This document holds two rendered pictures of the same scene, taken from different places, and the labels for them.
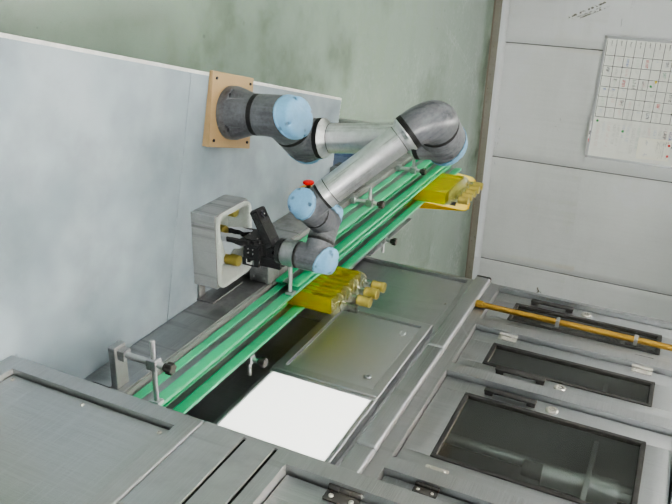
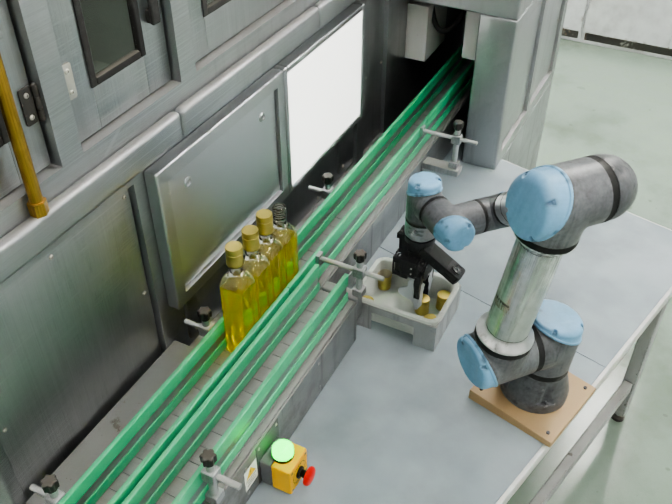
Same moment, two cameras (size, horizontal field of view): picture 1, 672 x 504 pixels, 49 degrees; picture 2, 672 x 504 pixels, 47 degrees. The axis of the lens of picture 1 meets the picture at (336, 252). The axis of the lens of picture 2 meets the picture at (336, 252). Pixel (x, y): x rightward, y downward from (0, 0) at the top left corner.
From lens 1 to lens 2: 3.00 m
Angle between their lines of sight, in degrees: 101
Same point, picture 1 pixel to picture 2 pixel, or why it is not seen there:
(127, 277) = not seen: hidden behind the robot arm
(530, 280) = not seen: outside the picture
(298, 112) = (567, 315)
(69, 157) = (598, 244)
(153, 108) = (593, 315)
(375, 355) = (233, 151)
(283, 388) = (303, 150)
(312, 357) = (263, 190)
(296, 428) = (328, 83)
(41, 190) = not seen: hidden behind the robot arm
